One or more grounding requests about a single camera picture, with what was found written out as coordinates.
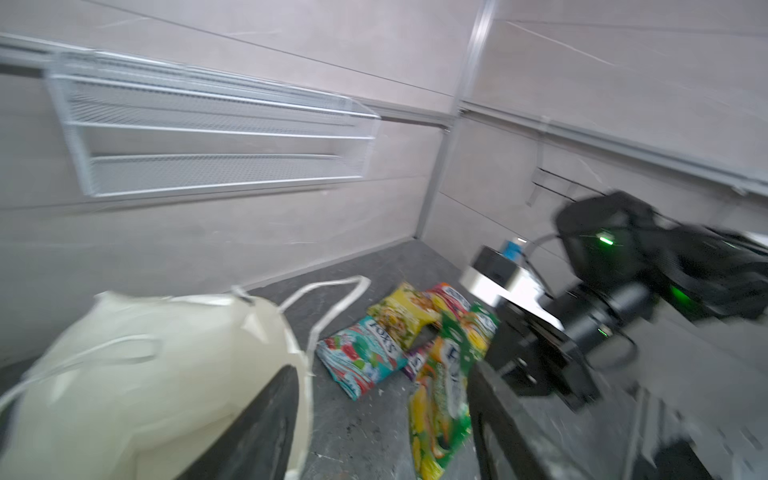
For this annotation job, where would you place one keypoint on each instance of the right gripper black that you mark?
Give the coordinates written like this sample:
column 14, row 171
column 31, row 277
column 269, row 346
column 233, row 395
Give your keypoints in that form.
column 537, row 360

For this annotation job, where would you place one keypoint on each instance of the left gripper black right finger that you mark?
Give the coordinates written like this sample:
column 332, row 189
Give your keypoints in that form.
column 527, row 438

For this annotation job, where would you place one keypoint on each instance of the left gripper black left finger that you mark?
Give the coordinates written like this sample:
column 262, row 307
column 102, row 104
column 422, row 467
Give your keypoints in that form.
column 258, row 443

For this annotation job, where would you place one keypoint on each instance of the orange pink Fox's candy packet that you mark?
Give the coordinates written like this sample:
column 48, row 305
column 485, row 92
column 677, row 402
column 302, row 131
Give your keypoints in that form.
column 448, row 300

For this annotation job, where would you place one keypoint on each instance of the purple snack packet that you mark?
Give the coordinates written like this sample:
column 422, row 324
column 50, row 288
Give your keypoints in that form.
column 416, row 359

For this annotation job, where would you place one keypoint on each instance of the teal Fox's candy packet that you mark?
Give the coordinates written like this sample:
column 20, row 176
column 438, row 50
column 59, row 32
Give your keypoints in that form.
column 360, row 356

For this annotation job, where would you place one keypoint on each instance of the yellow green snack packet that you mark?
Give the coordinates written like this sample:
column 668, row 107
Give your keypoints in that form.
column 404, row 313

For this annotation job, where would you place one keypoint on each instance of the floral paper gift bag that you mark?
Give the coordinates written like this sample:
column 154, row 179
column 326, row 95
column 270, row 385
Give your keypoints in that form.
column 141, row 387

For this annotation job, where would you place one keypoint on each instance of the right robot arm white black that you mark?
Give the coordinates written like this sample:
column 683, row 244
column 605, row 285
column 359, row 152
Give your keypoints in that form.
column 625, row 263

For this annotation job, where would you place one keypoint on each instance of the black wire hook rack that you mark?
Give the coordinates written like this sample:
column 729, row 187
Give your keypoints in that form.
column 552, row 183

